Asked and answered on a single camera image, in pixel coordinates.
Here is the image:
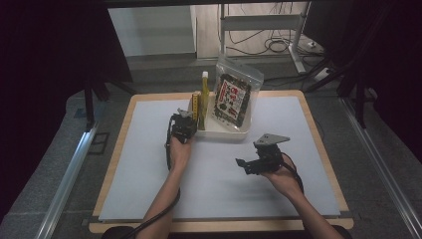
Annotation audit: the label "yellow green spout pouch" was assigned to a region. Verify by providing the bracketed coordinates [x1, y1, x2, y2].
[197, 70, 211, 131]

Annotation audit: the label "right hand-held gripper cable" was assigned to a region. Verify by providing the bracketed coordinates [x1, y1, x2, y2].
[280, 151, 306, 196]

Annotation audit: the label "clear seaweed snack bag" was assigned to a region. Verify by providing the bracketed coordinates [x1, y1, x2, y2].
[212, 54, 266, 132]

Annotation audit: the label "white plastic bin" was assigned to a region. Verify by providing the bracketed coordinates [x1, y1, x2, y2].
[186, 96, 253, 144]

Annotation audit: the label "white wall panel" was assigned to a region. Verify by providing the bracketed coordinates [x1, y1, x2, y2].
[107, 5, 197, 58]

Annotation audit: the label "white power strip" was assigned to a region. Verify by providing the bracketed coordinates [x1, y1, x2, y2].
[313, 67, 333, 83]

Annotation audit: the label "aluminium floor rail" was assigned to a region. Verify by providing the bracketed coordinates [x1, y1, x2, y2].
[34, 121, 100, 239]
[339, 97, 422, 239]

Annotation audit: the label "white metal desk frame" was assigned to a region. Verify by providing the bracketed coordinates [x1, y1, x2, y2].
[217, 1, 312, 78]

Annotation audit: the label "black curtain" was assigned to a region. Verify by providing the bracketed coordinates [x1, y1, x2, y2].
[326, 0, 422, 164]
[0, 0, 134, 222]

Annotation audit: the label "person's leg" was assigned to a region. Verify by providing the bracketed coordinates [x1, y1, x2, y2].
[331, 225, 353, 239]
[100, 225, 137, 239]

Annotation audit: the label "white table mat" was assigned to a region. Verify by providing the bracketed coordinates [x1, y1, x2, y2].
[99, 96, 342, 222]

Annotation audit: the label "person's right leg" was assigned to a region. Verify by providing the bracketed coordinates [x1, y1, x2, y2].
[331, 225, 353, 239]

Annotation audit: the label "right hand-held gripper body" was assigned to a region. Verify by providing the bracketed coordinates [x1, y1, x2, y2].
[250, 132, 292, 176]

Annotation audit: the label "person's left leg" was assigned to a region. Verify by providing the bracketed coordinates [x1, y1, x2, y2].
[100, 225, 137, 239]

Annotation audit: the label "yellow red small box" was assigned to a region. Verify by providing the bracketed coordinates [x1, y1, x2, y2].
[190, 91, 202, 122]

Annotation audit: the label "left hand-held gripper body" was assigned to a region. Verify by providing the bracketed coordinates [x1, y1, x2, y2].
[169, 107, 199, 144]

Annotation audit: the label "hand-held gripper cable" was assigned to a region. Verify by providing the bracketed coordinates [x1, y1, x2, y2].
[280, 151, 306, 196]
[121, 114, 182, 239]

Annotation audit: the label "person's left hand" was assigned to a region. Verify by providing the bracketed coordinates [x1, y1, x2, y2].
[168, 133, 194, 173]

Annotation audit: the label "left hand-held gripper cable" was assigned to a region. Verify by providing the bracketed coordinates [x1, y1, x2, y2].
[121, 114, 182, 239]

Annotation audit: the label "person's right hand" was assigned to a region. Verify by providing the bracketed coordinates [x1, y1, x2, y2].
[261, 158, 304, 201]

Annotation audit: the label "black metal stand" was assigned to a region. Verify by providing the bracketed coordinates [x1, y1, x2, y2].
[337, 64, 370, 129]
[82, 75, 111, 132]

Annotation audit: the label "black floor cables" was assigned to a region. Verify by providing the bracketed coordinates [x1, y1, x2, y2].
[227, 2, 331, 92]

